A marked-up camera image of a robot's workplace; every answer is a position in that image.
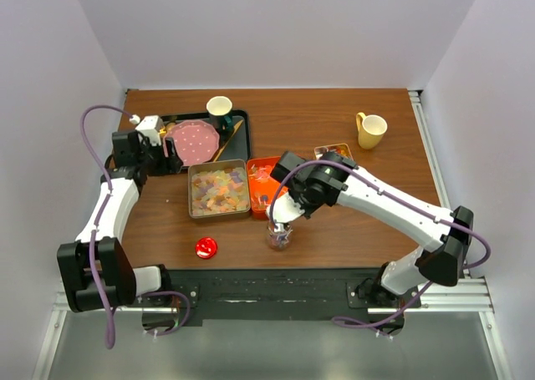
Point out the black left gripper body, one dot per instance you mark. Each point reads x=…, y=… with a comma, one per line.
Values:
x=156, y=164

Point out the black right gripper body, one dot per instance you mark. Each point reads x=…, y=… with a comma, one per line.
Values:
x=308, y=205

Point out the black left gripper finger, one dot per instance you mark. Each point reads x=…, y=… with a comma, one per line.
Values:
x=174, y=164
x=168, y=146

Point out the orange tin of lollipops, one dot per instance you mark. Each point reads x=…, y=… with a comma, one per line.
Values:
x=262, y=186

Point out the brown tin of gummies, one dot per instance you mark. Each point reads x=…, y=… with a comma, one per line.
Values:
x=218, y=190

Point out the gold tin of lollipops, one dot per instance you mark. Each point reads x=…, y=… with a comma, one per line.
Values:
x=340, y=149

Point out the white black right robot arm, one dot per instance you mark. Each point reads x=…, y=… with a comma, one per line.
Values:
x=441, y=235

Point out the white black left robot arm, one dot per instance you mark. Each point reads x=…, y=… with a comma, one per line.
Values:
x=135, y=159

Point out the pink polka dot plate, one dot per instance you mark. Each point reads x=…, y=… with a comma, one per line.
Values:
x=195, y=141

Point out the clear glass jar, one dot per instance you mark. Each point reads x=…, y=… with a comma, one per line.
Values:
x=276, y=241

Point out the black rectangular tray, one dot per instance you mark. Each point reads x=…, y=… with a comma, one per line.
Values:
x=240, y=146

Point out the dark green white mug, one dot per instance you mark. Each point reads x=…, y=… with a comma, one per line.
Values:
x=219, y=109

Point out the gold knife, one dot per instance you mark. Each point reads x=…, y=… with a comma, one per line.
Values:
x=228, y=141

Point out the red jar lid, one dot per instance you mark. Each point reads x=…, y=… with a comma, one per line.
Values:
x=206, y=248

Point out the yellow mug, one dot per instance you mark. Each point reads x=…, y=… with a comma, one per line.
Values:
x=371, y=128

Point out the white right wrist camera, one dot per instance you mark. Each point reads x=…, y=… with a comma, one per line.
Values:
x=284, y=210

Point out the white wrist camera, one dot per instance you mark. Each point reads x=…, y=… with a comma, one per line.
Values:
x=150, y=126
x=284, y=210

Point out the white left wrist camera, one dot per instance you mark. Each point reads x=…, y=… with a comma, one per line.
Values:
x=150, y=126

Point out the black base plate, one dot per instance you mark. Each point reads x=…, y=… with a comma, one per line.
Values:
x=364, y=276

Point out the aluminium frame rail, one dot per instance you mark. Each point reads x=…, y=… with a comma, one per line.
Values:
x=439, y=290

